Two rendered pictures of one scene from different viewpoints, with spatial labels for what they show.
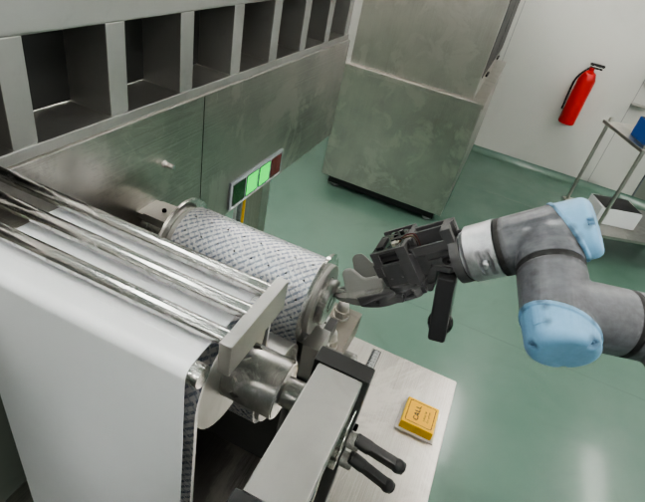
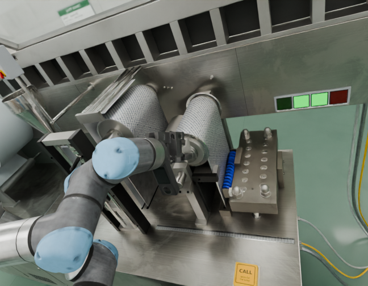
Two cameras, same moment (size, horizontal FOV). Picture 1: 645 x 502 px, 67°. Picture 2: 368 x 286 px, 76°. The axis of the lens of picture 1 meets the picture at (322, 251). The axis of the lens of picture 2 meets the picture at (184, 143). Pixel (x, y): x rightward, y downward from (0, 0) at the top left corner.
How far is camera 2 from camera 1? 96 cm
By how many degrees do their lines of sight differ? 81
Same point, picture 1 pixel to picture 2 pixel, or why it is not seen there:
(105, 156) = (178, 68)
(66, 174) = (163, 72)
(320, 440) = (55, 138)
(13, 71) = (142, 41)
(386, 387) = (263, 253)
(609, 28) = not seen: outside the picture
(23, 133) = (149, 58)
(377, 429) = (229, 252)
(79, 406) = not seen: hidden behind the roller
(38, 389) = not seen: hidden behind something
